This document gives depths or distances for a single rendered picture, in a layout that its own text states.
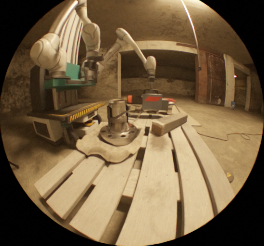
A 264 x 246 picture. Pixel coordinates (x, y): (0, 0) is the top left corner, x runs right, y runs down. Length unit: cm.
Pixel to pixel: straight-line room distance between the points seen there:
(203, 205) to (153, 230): 18
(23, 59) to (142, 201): 554
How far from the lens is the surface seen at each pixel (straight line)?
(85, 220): 35
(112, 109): 53
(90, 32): 57
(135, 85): 975
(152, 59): 101
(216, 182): 45
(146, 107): 95
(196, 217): 37
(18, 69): 525
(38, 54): 60
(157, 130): 66
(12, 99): 502
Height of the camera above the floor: 46
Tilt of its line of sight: 16 degrees down
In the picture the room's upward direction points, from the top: straight up
